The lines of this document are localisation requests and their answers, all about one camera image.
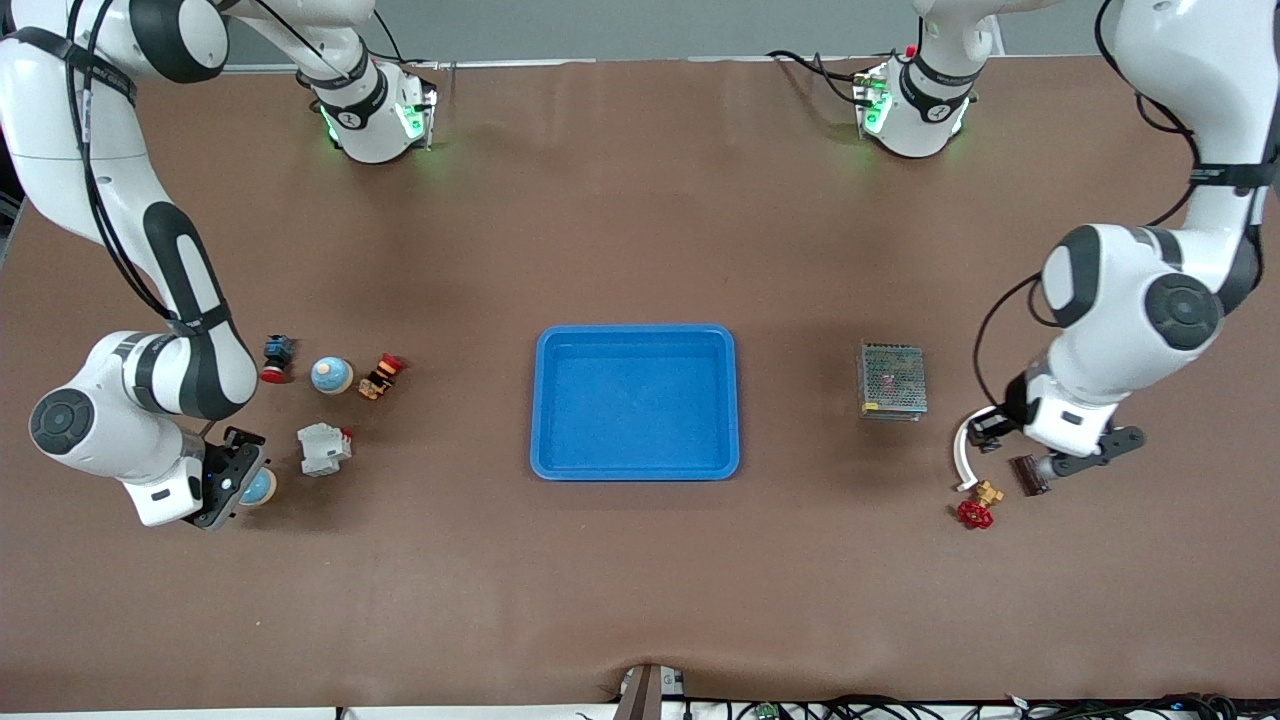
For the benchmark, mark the white semicircular plastic bracket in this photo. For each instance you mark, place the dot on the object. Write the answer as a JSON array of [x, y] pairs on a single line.
[[960, 450]]

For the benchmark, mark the blue red push button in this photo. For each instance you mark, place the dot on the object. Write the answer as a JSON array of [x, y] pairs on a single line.
[[277, 360]]

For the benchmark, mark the brass valve red handwheel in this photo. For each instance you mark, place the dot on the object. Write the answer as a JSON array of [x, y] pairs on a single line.
[[978, 508]]

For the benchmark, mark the white circuit breaker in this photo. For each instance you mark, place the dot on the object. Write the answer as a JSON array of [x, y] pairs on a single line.
[[323, 450]]

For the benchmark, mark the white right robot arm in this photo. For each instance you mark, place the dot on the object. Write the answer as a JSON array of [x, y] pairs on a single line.
[[100, 420]]

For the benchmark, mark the red orange push button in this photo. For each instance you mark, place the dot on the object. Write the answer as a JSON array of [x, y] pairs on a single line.
[[380, 378]]

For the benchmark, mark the blue plastic tray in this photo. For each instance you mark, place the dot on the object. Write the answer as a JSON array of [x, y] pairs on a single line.
[[635, 405]]

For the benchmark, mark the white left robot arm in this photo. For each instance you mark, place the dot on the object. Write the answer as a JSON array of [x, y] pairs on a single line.
[[1130, 300]]

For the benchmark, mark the brown grey table clamp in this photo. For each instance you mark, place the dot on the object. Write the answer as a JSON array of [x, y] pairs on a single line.
[[645, 692]]

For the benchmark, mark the long dark electrolytic capacitor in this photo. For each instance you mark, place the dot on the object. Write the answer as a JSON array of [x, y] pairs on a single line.
[[1028, 475]]

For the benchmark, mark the blue bell beige knob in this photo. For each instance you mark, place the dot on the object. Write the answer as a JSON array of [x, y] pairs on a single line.
[[262, 490], [331, 375]]

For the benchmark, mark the metal mesh power supply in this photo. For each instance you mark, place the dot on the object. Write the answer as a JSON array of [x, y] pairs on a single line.
[[892, 380]]

